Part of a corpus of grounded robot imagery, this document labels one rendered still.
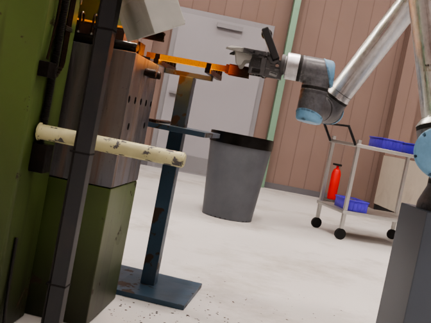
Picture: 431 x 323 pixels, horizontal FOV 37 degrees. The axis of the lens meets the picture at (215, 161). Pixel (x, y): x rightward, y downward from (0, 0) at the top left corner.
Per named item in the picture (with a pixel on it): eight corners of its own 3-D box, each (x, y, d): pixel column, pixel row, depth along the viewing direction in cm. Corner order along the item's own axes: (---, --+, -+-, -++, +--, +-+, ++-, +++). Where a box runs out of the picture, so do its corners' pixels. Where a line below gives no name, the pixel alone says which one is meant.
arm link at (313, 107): (328, 127, 219) (335, 91, 218) (314, 124, 209) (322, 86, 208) (303, 123, 224) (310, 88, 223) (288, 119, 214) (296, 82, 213)
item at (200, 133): (219, 138, 285) (220, 134, 285) (204, 138, 246) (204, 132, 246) (155, 125, 290) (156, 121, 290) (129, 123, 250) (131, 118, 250)
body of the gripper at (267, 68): (245, 72, 213) (281, 79, 212) (251, 47, 213) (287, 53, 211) (247, 74, 221) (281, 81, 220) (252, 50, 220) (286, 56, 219)
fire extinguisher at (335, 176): (336, 202, 862) (344, 165, 859) (340, 204, 839) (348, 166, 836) (320, 199, 860) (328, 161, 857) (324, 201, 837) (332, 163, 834)
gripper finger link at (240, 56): (228, 61, 208) (251, 68, 212) (231, 43, 207) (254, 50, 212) (223, 61, 210) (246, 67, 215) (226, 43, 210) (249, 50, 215)
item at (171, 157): (184, 169, 186) (188, 151, 185) (181, 170, 181) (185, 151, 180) (40, 140, 190) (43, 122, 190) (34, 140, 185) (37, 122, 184)
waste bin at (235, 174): (188, 206, 546) (204, 127, 542) (245, 215, 562) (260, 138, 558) (204, 218, 496) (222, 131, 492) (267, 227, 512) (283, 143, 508)
